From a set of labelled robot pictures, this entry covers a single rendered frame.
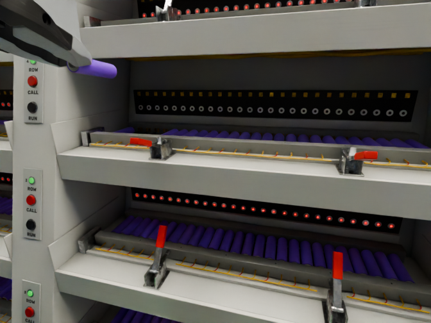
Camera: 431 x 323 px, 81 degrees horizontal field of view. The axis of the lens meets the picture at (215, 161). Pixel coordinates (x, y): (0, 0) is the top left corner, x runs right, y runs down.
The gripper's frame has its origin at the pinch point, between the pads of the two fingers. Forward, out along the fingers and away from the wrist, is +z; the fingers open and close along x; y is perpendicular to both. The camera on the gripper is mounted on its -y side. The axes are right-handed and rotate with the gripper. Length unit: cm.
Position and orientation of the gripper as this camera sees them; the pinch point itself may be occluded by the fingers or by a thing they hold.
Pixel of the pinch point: (72, 63)
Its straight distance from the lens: 32.9
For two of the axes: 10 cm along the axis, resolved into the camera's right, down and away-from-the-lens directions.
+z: 2.5, 0.4, 9.7
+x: -9.7, -0.7, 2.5
